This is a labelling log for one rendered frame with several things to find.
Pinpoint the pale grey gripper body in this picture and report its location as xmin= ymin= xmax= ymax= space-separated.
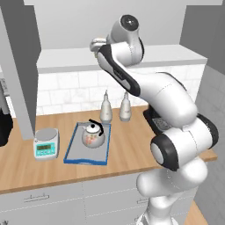
xmin=89 ymin=36 xmax=108 ymax=54

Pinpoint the grey cabinet door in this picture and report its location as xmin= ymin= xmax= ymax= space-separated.
xmin=0 ymin=0 xmax=42 ymax=142
xmin=178 ymin=0 xmax=225 ymax=70

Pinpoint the blue rimmed grey tray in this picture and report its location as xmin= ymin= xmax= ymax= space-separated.
xmin=62 ymin=121 xmax=113 ymax=167

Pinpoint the white bottle with pointed cap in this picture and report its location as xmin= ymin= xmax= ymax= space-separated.
xmin=99 ymin=90 xmax=113 ymax=124
xmin=119 ymin=91 xmax=132 ymax=123

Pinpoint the black coffee machine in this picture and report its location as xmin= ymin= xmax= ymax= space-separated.
xmin=142 ymin=105 xmax=174 ymax=136

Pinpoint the white kitchen scale teal panel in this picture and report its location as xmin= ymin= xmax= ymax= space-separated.
xmin=33 ymin=127 xmax=61 ymax=162

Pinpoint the black rounded appliance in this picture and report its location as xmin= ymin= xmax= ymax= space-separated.
xmin=0 ymin=107 xmax=14 ymax=148

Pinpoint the white drawer front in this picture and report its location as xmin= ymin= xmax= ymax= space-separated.
xmin=0 ymin=200 xmax=86 ymax=225
xmin=81 ymin=173 xmax=151 ymax=217
xmin=0 ymin=182 xmax=85 ymax=214
xmin=83 ymin=201 xmax=151 ymax=225

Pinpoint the grey wall cabinet body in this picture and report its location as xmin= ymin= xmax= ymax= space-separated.
xmin=23 ymin=0 xmax=208 ymax=75

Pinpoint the white floral kettle black handle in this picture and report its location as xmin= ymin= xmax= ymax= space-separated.
xmin=81 ymin=118 xmax=106 ymax=149

